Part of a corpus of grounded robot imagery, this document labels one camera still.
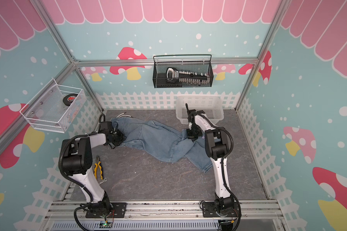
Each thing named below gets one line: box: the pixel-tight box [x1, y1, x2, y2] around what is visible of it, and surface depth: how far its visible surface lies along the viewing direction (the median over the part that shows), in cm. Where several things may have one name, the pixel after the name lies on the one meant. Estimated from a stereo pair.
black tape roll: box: [62, 93, 79, 107], surface depth 81 cm
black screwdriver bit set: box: [165, 67, 211, 86], surface depth 91 cm
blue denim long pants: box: [110, 117, 213, 174], surface depth 99 cm
